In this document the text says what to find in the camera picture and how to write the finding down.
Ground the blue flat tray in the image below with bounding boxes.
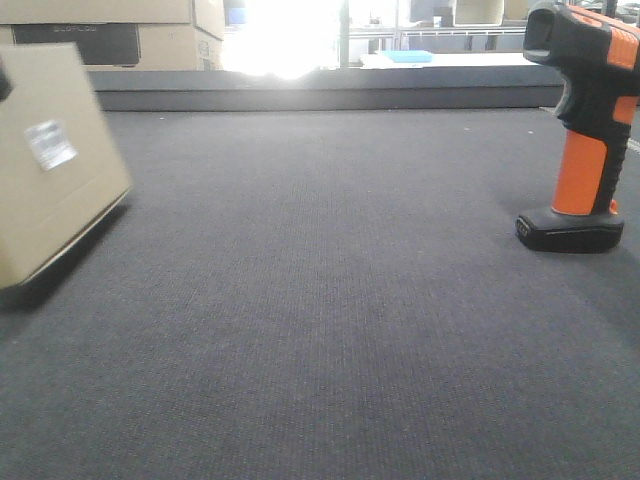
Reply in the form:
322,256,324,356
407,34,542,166
377,50,434,64

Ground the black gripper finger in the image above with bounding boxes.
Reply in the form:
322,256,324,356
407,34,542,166
0,63,13,102

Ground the white barcode label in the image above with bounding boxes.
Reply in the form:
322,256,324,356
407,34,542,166
24,119,78,171

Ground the large cardboard box stack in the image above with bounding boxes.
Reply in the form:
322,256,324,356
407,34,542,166
1,0,225,71

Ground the brown cardboard package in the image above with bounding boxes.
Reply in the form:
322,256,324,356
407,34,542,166
1,44,132,288

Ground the orange black barcode scanner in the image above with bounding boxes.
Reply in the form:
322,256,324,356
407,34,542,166
515,1,639,253

